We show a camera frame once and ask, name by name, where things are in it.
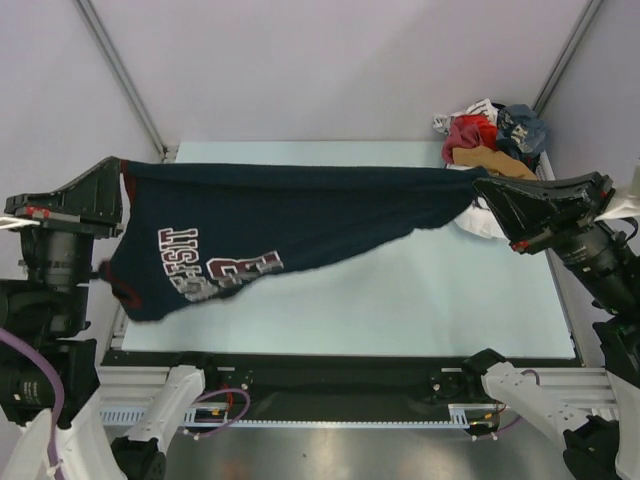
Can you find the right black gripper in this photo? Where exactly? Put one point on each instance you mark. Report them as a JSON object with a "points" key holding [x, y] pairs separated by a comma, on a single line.
{"points": [[523, 207]]}

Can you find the white plastic laundry basket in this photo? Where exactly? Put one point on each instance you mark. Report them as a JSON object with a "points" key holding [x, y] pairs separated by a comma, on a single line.
{"points": [[543, 166]]}

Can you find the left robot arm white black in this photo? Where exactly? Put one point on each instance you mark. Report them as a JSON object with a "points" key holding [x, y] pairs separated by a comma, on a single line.
{"points": [[49, 382]]}

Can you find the tan brown garment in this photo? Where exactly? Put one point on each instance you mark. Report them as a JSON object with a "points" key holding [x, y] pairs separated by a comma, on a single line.
{"points": [[496, 162]]}

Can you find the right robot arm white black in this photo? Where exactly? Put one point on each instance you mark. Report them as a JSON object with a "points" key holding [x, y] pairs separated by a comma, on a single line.
{"points": [[603, 262]]}

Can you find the blue denim printed garment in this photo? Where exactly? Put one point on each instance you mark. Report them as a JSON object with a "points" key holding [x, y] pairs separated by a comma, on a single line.
{"points": [[520, 129]]}

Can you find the red pink garment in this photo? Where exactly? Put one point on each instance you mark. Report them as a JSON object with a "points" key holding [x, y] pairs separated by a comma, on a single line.
{"points": [[468, 132]]}

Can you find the navy tank top red trim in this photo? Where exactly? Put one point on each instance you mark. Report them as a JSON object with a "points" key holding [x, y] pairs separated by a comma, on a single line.
{"points": [[203, 232]]}

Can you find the white printed garment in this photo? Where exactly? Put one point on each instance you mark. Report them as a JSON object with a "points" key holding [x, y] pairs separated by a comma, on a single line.
{"points": [[490, 110]]}

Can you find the white tank top navy trim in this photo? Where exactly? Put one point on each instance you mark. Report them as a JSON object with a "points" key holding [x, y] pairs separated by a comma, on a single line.
{"points": [[479, 220]]}

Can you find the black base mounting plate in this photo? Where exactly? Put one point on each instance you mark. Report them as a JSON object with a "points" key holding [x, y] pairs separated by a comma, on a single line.
{"points": [[336, 389]]}

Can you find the aluminium frame post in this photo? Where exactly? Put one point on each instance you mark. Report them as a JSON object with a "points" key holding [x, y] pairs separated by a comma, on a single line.
{"points": [[578, 34], [111, 56]]}

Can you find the left aluminium frame post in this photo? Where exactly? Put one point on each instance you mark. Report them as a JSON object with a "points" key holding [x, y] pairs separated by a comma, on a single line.
{"points": [[111, 56]]}

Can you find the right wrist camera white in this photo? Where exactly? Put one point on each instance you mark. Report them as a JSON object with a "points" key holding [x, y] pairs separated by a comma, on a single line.
{"points": [[619, 202]]}

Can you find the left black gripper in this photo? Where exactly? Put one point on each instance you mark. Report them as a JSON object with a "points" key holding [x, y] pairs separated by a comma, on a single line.
{"points": [[95, 196]]}

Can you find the right aluminium frame post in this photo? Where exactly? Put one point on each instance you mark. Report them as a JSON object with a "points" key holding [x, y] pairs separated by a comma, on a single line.
{"points": [[578, 34]]}

